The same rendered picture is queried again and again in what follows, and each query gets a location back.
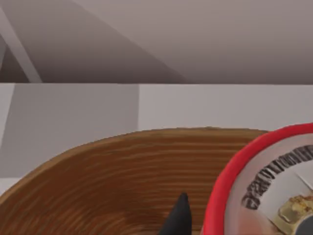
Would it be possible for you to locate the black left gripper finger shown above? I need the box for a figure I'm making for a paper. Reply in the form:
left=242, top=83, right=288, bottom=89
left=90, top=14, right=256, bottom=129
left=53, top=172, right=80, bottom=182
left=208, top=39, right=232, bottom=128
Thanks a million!
left=157, top=192, right=193, bottom=235

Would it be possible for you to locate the red and white can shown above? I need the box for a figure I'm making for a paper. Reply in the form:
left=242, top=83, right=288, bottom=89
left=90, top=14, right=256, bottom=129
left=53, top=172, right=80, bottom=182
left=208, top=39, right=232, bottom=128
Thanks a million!
left=200, top=122, right=313, bottom=235

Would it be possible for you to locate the brown woven basket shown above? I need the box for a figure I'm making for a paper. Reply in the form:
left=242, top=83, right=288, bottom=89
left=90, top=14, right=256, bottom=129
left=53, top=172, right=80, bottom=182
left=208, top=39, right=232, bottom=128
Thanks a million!
left=0, top=126, right=272, bottom=235

